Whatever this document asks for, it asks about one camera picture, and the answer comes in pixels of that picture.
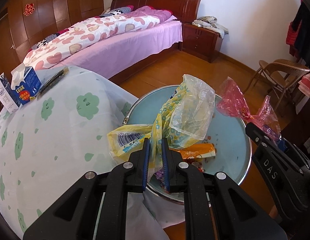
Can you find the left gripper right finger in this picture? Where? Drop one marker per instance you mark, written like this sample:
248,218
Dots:
215,206

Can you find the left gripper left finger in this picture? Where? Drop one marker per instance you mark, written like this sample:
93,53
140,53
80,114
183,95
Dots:
95,206

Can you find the orange snack box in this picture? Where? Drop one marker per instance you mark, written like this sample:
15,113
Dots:
197,151

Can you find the purple plastic bag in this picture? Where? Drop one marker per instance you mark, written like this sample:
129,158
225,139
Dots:
161,176

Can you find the pink transparent plastic bag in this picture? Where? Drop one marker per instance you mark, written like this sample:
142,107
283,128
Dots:
233,104

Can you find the pale yellow printed plastic bag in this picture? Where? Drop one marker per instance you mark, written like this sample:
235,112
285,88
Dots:
183,120

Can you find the light blue trash bin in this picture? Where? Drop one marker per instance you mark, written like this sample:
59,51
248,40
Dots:
227,134

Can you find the cloud pattern tablecloth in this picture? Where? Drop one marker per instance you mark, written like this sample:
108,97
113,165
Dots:
50,142

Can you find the folding wooden chair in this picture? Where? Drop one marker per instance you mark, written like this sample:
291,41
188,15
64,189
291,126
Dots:
281,75

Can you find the dark flat snack packet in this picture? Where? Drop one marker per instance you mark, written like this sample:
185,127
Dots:
52,82

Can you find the blue LOOK milk carton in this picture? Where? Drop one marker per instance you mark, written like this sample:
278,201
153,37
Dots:
25,83

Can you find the wooden bed pink sheet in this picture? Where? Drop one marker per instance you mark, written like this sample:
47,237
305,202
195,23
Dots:
124,53

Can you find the white tall milk carton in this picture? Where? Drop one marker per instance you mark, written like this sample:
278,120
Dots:
7,95

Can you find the wooden nightstand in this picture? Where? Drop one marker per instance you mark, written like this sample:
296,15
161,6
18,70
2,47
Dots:
200,42

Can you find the heart pattern duvet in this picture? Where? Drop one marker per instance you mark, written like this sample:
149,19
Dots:
93,30

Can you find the wooden door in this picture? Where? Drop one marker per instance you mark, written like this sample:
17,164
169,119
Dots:
8,56

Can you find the clothes pile on nightstand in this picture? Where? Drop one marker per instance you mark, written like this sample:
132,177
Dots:
210,23

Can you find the wooden wardrobe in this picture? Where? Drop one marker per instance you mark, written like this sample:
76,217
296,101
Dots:
50,16

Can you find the red double happiness decal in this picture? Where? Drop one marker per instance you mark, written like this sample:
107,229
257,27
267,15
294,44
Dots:
29,9

